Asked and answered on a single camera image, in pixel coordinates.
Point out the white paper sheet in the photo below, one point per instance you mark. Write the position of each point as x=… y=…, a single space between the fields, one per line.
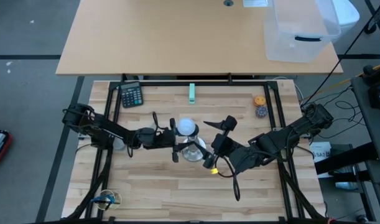
x=255 y=3

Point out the clear plastic storage bin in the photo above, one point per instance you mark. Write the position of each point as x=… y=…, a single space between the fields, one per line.
x=301 y=31

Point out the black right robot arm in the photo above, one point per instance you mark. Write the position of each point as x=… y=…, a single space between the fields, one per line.
x=280 y=137

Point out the black aluminium table frame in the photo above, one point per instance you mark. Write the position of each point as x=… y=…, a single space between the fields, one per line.
x=192 y=83

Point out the tan wooden desk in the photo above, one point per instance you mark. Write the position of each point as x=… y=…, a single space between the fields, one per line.
x=161 y=37

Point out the black side cart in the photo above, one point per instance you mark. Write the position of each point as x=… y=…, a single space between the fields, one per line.
x=373 y=124

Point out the white lightbulb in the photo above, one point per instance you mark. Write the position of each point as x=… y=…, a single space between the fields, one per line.
x=186 y=127

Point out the black desk calculator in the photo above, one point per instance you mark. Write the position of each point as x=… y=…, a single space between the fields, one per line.
x=131 y=95

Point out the white labelled box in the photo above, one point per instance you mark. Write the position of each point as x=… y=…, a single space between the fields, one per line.
x=320 y=152

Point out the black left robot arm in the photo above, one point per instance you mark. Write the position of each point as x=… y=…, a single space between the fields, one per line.
x=99 y=124

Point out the silver metal table lamp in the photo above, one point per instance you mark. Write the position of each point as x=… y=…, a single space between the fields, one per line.
x=194 y=154

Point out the white plastic chair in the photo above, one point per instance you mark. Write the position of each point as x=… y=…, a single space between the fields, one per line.
x=348 y=14

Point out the red-edged case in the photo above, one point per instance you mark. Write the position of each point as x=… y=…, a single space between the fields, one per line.
x=0 y=149

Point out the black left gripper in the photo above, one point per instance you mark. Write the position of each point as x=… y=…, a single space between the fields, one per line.
x=155 y=138

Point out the orange patterned disc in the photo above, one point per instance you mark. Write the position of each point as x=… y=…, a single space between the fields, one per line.
x=260 y=100

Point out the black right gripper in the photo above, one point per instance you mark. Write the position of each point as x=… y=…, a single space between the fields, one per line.
x=224 y=144

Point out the purple patterned disc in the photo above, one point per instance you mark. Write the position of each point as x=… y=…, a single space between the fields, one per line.
x=262 y=111

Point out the glass jar with blue tool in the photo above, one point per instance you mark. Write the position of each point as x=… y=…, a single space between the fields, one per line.
x=113 y=199

